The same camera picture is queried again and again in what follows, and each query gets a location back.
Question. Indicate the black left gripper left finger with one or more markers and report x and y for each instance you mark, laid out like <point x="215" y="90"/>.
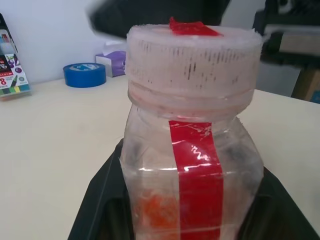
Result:
<point x="105" y="200"/>

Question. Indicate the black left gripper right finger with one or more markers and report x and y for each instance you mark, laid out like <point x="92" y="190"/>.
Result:
<point x="280" y="215"/>

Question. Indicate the dark blurred background object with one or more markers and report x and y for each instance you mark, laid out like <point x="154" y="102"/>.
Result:
<point x="150" y="12"/>

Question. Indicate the blue tape roll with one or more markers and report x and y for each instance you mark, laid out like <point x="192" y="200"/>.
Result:
<point x="83" y="75"/>

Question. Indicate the purple tissue box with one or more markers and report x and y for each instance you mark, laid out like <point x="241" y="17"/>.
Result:
<point x="112" y="62"/>

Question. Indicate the brown cardboard box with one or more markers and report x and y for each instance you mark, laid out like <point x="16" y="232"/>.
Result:
<point x="308" y="85"/>

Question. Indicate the colour marker pen pack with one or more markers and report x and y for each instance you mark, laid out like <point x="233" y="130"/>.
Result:
<point x="11" y="75"/>

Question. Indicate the clear plastic bottle red tape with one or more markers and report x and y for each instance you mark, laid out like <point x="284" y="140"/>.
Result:
<point x="195" y="75"/>

